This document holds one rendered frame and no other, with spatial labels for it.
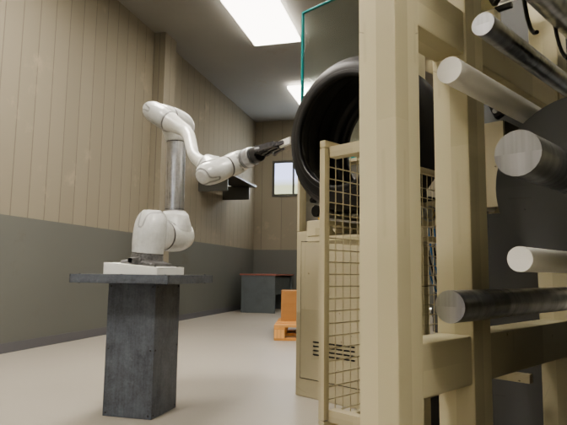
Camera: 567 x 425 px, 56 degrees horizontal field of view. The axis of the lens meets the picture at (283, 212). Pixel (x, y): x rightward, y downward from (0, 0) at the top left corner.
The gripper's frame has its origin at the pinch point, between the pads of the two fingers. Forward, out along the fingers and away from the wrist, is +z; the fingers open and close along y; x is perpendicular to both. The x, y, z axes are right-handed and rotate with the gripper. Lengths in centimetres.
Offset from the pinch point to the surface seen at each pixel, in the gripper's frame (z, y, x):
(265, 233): -595, 547, -102
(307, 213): -50, 66, 15
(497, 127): 81, 21, 16
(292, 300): -256, 259, 51
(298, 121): 19.2, -12.0, -0.6
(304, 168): 20.2, -12.2, 18.9
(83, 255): -356, 73, -6
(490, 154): 78, 21, 24
